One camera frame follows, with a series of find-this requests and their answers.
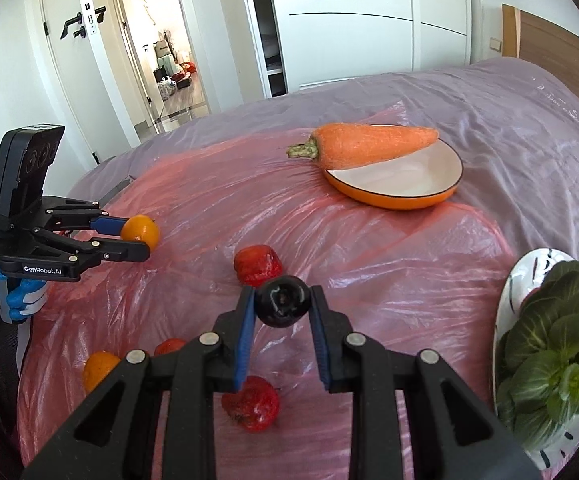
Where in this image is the carrot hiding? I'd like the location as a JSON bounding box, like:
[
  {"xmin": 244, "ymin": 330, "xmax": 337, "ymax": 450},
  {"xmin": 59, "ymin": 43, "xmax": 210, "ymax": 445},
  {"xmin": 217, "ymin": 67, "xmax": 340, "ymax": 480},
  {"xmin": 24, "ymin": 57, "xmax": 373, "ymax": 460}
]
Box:
[{"xmin": 286, "ymin": 122, "xmax": 439, "ymax": 170}]

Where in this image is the green leafy bok choy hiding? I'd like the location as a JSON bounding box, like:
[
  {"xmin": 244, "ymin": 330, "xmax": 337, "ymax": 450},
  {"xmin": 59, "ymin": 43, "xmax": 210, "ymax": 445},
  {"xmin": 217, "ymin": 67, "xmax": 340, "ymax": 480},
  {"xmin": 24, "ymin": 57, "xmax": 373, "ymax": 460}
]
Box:
[{"xmin": 496, "ymin": 259, "xmax": 579, "ymax": 453}]

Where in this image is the left blue gloved hand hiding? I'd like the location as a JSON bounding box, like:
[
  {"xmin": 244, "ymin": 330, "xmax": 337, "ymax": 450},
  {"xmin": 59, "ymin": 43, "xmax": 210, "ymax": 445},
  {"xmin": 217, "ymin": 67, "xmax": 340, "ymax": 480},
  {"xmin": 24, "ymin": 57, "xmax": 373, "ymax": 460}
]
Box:
[{"xmin": 0, "ymin": 272, "xmax": 48, "ymax": 324}]

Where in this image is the wooden headboard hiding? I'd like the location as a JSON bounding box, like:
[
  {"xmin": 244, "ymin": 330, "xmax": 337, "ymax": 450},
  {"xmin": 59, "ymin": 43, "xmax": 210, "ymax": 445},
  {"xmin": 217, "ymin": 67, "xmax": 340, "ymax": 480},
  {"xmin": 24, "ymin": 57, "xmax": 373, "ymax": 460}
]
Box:
[{"xmin": 502, "ymin": 4, "xmax": 579, "ymax": 98}]

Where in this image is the dark flat phone on bed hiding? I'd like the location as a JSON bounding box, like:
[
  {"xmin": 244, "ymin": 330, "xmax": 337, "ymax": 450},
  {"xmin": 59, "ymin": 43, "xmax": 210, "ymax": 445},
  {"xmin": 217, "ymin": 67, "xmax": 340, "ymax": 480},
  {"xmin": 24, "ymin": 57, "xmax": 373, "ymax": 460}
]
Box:
[{"xmin": 99, "ymin": 176, "xmax": 134, "ymax": 208}]

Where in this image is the white sliding wardrobe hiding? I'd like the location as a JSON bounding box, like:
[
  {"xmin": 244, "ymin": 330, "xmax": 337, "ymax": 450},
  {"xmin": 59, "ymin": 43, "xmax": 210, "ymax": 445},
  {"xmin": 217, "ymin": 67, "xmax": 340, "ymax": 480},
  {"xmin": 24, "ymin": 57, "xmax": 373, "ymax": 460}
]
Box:
[{"xmin": 244, "ymin": 0, "xmax": 471, "ymax": 98}]

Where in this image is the white door with black handle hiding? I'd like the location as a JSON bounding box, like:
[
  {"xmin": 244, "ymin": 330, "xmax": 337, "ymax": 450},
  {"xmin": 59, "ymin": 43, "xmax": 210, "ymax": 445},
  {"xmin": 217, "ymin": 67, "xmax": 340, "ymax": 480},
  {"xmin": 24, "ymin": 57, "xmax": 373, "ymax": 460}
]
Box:
[{"xmin": 39, "ymin": 0, "xmax": 140, "ymax": 162}]

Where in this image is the white patterned plate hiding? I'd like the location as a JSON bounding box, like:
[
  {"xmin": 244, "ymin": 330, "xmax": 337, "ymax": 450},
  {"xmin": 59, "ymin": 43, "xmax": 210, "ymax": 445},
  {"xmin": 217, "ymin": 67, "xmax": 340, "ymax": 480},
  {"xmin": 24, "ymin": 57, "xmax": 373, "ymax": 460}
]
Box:
[{"xmin": 491, "ymin": 246, "xmax": 579, "ymax": 470}]

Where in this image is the mandarin orange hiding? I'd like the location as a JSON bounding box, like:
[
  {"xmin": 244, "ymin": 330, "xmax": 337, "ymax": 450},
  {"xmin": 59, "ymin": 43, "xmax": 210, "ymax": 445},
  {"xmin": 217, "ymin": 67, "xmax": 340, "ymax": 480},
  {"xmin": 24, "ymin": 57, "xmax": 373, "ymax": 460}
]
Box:
[
  {"xmin": 81, "ymin": 351, "xmax": 120, "ymax": 394},
  {"xmin": 119, "ymin": 214, "xmax": 160, "ymax": 252}
]

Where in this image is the dark plum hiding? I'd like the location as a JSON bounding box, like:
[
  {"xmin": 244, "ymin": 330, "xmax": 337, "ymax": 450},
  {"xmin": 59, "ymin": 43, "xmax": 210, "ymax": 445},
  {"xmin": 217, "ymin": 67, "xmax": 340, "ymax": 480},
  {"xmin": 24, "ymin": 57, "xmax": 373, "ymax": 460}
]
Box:
[{"xmin": 254, "ymin": 275, "xmax": 312, "ymax": 328}]

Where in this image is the orange oval dish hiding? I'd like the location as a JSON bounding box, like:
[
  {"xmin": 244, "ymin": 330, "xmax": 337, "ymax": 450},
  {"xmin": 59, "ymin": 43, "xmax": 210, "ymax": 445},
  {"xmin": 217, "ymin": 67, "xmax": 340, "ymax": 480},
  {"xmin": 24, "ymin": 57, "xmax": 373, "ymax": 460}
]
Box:
[{"xmin": 321, "ymin": 139, "xmax": 464, "ymax": 209}]

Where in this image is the purple bed cover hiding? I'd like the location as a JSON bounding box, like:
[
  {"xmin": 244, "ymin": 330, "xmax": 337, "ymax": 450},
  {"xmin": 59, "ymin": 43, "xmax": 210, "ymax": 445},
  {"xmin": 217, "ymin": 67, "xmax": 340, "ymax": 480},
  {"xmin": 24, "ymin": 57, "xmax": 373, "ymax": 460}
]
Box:
[{"xmin": 52, "ymin": 58, "xmax": 579, "ymax": 314}]

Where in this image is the pink plastic sheet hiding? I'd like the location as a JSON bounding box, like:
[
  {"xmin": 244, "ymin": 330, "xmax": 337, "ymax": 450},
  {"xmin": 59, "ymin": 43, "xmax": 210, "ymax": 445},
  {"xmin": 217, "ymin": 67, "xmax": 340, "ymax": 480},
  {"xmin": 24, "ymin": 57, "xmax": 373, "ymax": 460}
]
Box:
[{"xmin": 18, "ymin": 132, "xmax": 529, "ymax": 479}]

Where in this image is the red apple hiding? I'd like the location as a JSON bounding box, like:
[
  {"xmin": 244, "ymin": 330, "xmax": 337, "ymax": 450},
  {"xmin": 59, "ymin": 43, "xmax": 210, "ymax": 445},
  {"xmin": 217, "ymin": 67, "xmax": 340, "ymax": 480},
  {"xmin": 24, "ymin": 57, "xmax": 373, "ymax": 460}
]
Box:
[
  {"xmin": 154, "ymin": 338, "xmax": 186, "ymax": 356},
  {"xmin": 233, "ymin": 245, "xmax": 283, "ymax": 287},
  {"xmin": 221, "ymin": 376, "xmax": 281, "ymax": 432}
]

